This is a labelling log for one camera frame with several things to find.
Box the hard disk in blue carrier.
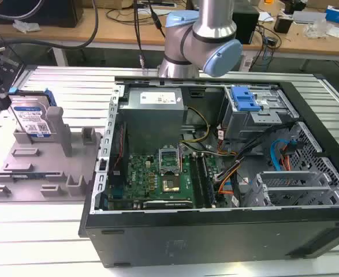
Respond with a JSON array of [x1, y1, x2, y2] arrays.
[[8, 88, 57, 140]]

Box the grey metal disk bay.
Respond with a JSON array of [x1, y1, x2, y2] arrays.
[[222, 85, 300, 141]]

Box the clear plastic bag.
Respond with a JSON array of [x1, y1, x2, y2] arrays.
[[12, 19, 42, 33]]

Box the grey parts rack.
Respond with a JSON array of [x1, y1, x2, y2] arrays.
[[0, 106, 104, 204]]

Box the RAM stick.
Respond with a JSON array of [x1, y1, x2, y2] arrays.
[[9, 172, 64, 179]]

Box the large black box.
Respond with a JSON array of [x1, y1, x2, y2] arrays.
[[0, 0, 84, 28]]

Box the wooden desk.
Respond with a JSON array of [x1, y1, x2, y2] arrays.
[[0, 5, 339, 57]]

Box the grey power supply unit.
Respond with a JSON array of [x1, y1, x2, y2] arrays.
[[118, 88, 185, 157]]

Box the green motherboard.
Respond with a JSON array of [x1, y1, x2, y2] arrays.
[[108, 152, 217, 210]]

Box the metal socket cover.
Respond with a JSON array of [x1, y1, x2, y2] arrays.
[[157, 143, 181, 177]]

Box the CPU socket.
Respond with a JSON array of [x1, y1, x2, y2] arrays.
[[161, 178, 182, 194]]

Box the black graphics card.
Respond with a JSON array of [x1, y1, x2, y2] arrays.
[[142, 200, 193, 209]]

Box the black RAM slot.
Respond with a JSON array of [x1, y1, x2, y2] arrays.
[[189, 154, 217, 209]]

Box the blue plastic drive latch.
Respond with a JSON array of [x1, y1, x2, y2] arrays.
[[230, 85, 259, 114]]

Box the black speaker box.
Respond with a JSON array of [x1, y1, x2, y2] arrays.
[[232, 5, 260, 45]]

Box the black open PC case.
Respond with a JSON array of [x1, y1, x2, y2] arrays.
[[79, 75, 339, 268]]

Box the small black box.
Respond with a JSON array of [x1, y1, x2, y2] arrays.
[[274, 16, 292, 33]]

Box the thick black cable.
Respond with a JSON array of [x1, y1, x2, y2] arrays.
[[0, 0, 98, 50]]

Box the thin black cable with plug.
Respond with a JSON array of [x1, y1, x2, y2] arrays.
[[132, 0, 146, 70]]

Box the yellow and black wires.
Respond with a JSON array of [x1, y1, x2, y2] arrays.
[[180, 106, 211, 144]]

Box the blue flat wire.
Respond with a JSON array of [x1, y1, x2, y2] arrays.
[[269, 137, 299, 174]]

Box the orange wire bundle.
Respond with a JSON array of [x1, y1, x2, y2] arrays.
[[281, 144, 296, 174]]

